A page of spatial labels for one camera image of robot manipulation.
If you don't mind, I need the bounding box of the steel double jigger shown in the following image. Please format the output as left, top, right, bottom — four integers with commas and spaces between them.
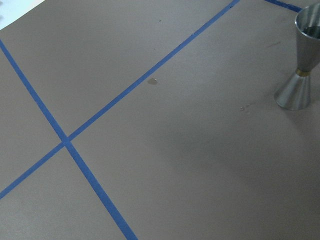
274, 3, 320, 111

